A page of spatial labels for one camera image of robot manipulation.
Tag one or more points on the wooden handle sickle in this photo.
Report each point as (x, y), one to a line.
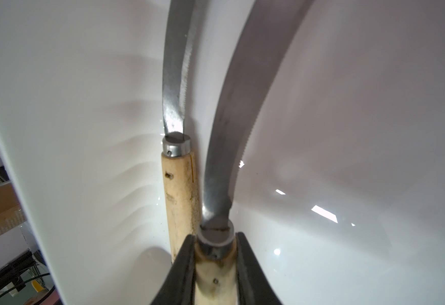
(263, 42)
(178, 160)

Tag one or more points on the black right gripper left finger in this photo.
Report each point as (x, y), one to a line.
(178, 287)

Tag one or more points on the white plastic storage tray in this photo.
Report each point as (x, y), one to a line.
(341, 190)

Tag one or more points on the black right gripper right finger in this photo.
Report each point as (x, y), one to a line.
(253, 286)

